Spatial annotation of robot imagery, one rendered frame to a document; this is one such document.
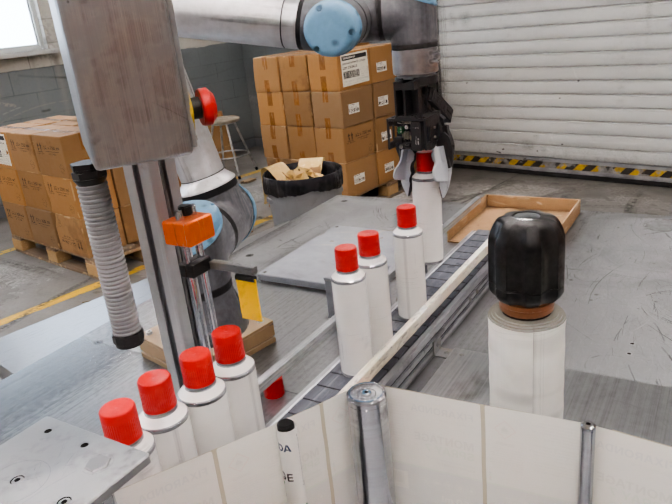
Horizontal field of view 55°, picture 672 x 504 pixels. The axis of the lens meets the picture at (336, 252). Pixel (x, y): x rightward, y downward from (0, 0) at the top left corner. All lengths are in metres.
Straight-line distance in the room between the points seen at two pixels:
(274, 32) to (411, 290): 0.48
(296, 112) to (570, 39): 2.06
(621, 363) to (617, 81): 4.08
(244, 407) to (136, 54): 0.39
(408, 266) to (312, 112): 3.63
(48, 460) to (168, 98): 0.34
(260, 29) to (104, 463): 0.69
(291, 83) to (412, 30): 3.71
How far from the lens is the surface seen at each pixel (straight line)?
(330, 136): 4.58
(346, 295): 0.93
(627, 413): 0.93
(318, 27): 0.94
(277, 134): 4.95
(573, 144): 5.30
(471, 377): 0.98
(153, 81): 0.64
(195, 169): 1.21
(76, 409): 1.18
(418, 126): 1.07
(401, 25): 1.07
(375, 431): 0.62
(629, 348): 1.19
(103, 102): 0.63
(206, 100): 0.67
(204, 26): 1.02
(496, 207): 1.89
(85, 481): 0.45
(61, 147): 4.05
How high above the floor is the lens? 1.40
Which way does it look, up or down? 20 degrees down
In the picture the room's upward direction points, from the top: 6 degrees counter-clockwise
